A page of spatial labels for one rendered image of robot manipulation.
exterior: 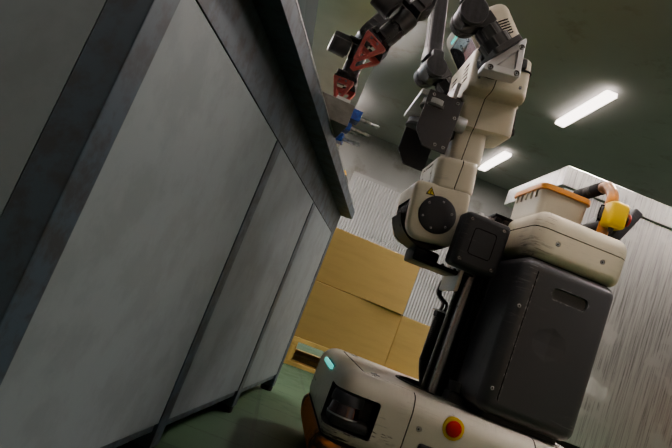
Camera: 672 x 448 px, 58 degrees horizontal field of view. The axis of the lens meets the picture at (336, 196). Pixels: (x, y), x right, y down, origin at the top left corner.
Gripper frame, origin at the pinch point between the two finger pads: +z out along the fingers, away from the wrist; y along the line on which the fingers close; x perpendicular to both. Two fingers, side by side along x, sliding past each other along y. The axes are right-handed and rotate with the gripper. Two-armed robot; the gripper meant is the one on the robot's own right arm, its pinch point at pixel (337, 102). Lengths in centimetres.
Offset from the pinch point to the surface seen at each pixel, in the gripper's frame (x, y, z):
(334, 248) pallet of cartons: -4, -178, 28
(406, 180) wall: -13, -912, -203
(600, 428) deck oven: 206, -279, 65
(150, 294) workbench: 5, 94, 68
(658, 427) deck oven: 245, -286, 49
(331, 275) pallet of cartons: 1, -180, 43
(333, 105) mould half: 9, 47, 16
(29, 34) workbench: -7, 127, 46
